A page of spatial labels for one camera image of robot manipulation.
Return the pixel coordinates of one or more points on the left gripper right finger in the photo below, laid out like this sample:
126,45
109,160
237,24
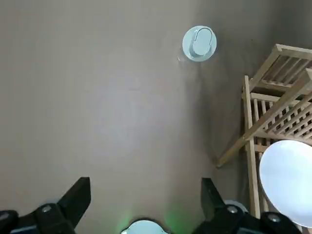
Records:
226,221

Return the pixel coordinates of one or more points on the pale plate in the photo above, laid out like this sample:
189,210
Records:
287,180

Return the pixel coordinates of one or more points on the wooden dish rack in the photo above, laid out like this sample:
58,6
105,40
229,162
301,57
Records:
251,122

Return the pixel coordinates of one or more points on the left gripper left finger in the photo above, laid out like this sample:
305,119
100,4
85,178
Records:
56,219

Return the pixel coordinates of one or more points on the clear bottle with pale cap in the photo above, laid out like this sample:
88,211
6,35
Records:
200,44

